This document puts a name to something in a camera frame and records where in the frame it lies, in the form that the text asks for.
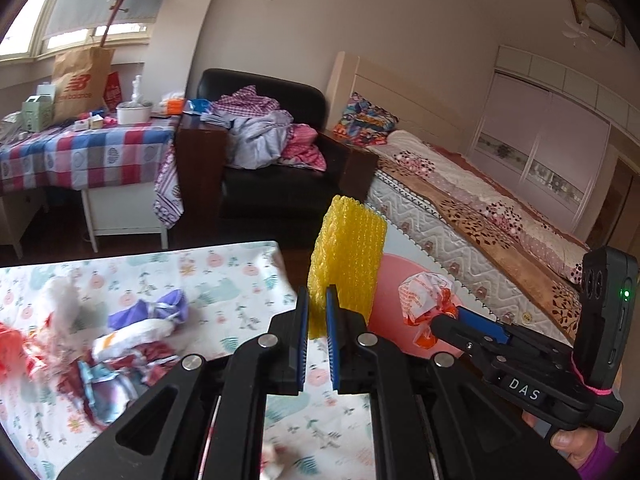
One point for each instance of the light blue wrapper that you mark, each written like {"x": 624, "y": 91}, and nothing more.
{"x": 107, "y": 392}

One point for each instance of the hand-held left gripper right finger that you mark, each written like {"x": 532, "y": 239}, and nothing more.
{"x": 332, "y": 340}

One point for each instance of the pink plastic basin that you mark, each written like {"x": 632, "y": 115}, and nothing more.
{"x": 390, "y": 290}

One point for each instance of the grey lavender garment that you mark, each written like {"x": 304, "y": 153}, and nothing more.
{"x": 260, "y": 140}

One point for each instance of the white round bowl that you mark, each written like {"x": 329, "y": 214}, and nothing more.
{"x": 134, "y": 114}

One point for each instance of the small white red boxes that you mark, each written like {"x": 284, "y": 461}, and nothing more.
{"x": 95, "y": 121}

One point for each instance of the brown paper shopping bag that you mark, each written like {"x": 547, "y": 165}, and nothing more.
{"x": 80, "y": 82}

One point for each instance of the yellow bubble wrap sheet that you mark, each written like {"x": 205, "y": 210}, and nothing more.
{"x": 345, "y": 250}

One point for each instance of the pink patterned garment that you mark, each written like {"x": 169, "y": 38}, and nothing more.
{"x": 305, "y": 147}

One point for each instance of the white ceiling fan light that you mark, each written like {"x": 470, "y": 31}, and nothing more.
{"x": 592, "y": 15}

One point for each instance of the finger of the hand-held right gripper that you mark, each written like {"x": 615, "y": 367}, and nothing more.
{"x": 450, "y": 330}
{"x": 482, "y": 324}

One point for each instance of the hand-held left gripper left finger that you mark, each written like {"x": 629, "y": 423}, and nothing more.
{"x": 301, "y": 340}

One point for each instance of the dark wooden nightstand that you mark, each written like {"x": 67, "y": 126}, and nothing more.
{"x": 357, "y": 165}

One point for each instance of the black leather armchair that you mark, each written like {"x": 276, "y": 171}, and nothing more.
{"x": 265, "y": 190}

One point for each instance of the white sliding door wardrobe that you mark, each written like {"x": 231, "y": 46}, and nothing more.
{"x": 550, "y": 125}

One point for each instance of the floral brown pink quilt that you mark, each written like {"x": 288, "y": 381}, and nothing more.
{"x": 480, "y": 205}

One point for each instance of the person's right forearm purple sleeve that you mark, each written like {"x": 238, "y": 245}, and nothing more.
{"x": 600, "y": 465}

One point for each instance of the white fluffy tissue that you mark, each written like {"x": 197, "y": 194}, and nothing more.
{"x": 62, "y": 305}

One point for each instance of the small white pink scrap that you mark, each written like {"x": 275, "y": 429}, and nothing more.
{"x": 277, "y": 460}

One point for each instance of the orange white tissue pack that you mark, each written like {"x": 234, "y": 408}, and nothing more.
{"x": 174, "y": 105}

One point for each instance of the colourful cartoon pillow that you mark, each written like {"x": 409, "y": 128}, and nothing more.
{"x": 365, "y": 120}

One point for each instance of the cream bed headboard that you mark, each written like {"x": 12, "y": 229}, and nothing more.
{"x": 400, "y": 90}

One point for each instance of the clear red print plastic wrapper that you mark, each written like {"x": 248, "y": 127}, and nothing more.
{"x": 20, "y": 352}

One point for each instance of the purple and white wrapper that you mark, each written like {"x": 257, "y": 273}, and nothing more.
{"x": 150, "y": 307}

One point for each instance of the white table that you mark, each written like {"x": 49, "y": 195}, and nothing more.
{"x": 125, "y": 215}

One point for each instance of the pale green carton box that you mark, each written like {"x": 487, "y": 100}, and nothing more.
{"x": 37, "y": 112}

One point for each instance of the clear plastic bag in bowl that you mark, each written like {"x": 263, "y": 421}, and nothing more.
{"x": 136, "y": 90}

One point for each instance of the person's right hand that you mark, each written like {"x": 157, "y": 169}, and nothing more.
{"x": 570, "y": 442}

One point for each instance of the white orange blue wrapper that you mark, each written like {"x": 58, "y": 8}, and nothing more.
{"x": 130, "y": 337}

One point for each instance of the dark wooden cabinet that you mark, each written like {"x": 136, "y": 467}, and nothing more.
{"x": 200, "y": 170}

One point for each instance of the plaid red blue tablecloth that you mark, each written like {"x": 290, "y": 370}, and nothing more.
{"x": 85, "y": 155}

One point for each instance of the floral animal print tablecloth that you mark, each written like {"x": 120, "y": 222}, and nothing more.
{"x": 225, "y": 280}

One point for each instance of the pink checked shirt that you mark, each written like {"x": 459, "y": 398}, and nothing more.
{"x": 245, "y": 100}

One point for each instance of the bay window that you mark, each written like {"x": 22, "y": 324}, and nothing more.
{"x": 65, "y": 15}

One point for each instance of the small red bag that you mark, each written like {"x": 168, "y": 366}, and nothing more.
{"x": 112, "y": 91}

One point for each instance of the blue plastic packet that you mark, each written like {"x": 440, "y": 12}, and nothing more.
{"x": 200, "y": 106}

